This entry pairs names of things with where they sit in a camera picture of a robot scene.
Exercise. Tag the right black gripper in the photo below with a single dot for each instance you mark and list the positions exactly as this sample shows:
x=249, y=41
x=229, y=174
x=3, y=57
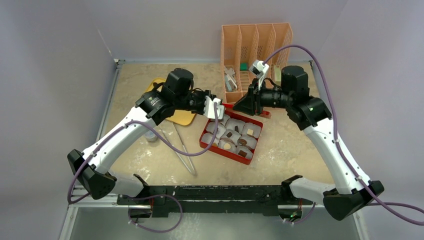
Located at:
x=257, y=103

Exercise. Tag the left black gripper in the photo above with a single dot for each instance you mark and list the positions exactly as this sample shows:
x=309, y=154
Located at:
x=204, y=94

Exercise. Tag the red box lid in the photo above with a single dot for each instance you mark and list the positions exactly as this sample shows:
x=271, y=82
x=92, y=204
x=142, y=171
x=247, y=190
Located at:
x=263, y=114

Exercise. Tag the cream heart chocolate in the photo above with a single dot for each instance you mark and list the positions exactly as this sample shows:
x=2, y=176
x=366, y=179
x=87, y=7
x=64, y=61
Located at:
x=227, y=146

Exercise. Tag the ridged milk chocolate bar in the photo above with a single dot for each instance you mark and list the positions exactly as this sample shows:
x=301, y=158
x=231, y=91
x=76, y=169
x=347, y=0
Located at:
x=242, y=153

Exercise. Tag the metal tongs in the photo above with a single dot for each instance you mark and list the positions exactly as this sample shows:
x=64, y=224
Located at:
x=170, y=128

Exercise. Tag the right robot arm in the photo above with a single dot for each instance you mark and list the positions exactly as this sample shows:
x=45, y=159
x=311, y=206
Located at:
x=352, y=189

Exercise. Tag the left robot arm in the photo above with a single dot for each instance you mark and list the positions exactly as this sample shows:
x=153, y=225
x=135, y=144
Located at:
x=91, y=167

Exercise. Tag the red chocolate box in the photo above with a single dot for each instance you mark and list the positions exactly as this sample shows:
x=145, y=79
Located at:
x=227, y=124

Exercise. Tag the yellow tray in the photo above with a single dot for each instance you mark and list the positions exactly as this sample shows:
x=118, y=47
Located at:
x=180, y=117

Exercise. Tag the stapler in organizer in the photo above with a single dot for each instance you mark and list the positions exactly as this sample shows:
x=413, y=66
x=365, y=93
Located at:
x=230, y=81

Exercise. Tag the green block in organizer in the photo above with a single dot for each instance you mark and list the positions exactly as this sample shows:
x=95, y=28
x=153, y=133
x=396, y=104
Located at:
x=243, y=67

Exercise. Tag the beige box in organizer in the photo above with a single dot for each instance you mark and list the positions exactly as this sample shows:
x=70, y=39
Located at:
x=277, y=75

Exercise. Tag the peach desk organizer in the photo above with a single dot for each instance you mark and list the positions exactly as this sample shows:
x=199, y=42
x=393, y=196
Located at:
x=246, y=43

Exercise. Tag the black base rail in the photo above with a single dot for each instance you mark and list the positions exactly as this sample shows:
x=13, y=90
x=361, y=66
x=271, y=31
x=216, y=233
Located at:
x=268, y=200

